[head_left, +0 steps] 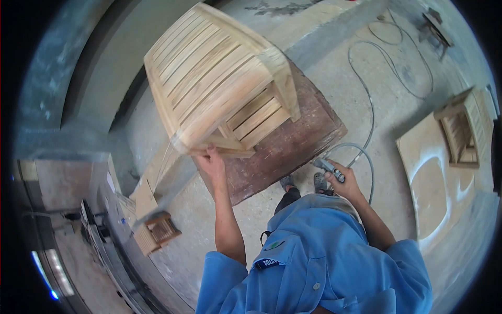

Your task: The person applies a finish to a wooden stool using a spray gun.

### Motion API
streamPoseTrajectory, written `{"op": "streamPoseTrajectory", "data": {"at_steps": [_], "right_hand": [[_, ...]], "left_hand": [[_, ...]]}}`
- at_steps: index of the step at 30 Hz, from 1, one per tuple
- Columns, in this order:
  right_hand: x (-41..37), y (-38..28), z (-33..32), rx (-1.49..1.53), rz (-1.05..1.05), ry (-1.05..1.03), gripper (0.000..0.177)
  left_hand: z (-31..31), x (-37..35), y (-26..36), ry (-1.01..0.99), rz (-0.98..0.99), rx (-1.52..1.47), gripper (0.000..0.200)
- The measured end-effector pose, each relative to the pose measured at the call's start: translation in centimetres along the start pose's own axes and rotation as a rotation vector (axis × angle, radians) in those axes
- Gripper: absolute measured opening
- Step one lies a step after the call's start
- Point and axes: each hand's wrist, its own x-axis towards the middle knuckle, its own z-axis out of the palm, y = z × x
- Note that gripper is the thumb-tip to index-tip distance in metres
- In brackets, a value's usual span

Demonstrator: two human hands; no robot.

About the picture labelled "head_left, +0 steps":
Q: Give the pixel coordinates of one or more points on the person's right hand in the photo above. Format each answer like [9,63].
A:
[345,181]

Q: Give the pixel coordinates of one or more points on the person's left hand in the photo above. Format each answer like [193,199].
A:
[211,167]

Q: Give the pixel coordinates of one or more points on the person's left fingers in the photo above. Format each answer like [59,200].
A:
[204,154]

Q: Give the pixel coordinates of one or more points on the person's right fingers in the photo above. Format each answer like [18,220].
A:
[333,178]

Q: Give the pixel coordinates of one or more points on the grey pneumatic hand tool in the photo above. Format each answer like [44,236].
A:
[329,168]

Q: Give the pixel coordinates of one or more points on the large slatted wooden chair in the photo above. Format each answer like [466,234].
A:
[219,78]

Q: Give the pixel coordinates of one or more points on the person's legs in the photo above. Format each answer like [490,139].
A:
[302,187]

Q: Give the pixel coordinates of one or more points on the dark red wooden workbench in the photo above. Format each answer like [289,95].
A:
[282,145]

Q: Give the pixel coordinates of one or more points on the person's body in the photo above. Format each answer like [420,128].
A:
[313,259]

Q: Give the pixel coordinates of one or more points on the small slatted wooden chair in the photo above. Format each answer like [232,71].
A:
[157,233]

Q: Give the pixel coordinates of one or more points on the pale wooden board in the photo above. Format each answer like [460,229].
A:
[429,176]

